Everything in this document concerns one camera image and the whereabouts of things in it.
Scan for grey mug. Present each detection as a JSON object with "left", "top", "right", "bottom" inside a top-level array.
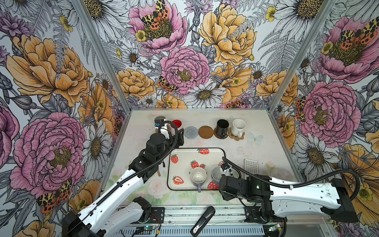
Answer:
[{"left": 154, "top": 116, "right": 166, "bottom": 128}]

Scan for red inside white mug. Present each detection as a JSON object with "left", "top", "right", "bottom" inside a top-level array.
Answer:
[{"left": 172, "top": 119, "right": 183, "bottom": 130}]

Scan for grey woven coaster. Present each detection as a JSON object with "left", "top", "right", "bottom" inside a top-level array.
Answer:
[{"left": 184, "top": 126, "right": 198, "bottom": 139}]

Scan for white mug blue handle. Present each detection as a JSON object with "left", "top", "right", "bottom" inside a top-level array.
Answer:
[{"left": 211, "top": 166, "right": 222, "bottom": 185}]

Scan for plain brown wooden coaster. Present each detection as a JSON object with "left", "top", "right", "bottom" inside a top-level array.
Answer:
[{"left": 198, "top": 126, "right": 214, "bottom": 139}]

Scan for white mug purple handle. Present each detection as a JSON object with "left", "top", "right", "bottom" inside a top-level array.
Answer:
[{"left": 190, "top": 167, "right": 207, "bottom": 193}]

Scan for cork paw print coaster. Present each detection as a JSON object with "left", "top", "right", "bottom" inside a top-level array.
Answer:
[{"left": 229, "top": 129, "right": 245, "bottom": 141}]

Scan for black mug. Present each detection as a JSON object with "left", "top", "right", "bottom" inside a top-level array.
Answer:
[{"left": 215, "top": 119, "right": 229, "bottom": 136}]

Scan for scratched brown wooden coaster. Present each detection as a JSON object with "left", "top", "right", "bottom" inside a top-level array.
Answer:
[{"left": 213, "top": 130, "right": 229, "bottom": 139}]

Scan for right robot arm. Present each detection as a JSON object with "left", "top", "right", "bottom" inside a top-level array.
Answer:
[{"left": 219, "top": 164, "right": 359, "bottom": 224}]

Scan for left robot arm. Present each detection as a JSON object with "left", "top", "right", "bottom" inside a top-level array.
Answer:
[{"left": 62, "top": 120, "right": 184, "bottom": 237}]

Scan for white calculator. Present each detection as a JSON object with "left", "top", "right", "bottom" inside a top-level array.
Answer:
[{"left": 244, "top": 159, "right": 259, "bottom": 174}]

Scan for white strawberry tray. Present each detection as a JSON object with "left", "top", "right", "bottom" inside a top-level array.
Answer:
[{"left": 167, "top": 148, "right": 226, "bottom": 193}]

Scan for black stapler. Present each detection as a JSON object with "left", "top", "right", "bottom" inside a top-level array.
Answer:
[{"left": 190, "top": 206, "right": 215, "bottom": 237}]

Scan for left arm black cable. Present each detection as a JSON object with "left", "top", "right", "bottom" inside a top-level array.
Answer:
[{"left": 59, "top": 119, "right": 179, "bottom": 237}]

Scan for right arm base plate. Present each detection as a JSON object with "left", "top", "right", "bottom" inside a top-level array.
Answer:
[{"left": 244, "top": 206, "right": 287, "bottom": 224}]

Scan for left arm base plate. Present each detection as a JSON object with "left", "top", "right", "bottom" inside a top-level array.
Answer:
[{"left": 118, "top": 205, "right": 165, "bottom": 225}]

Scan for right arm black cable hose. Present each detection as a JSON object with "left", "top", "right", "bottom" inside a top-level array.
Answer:
[{"left": 221, "top": 156, "right": 361, "bottom": 237}]

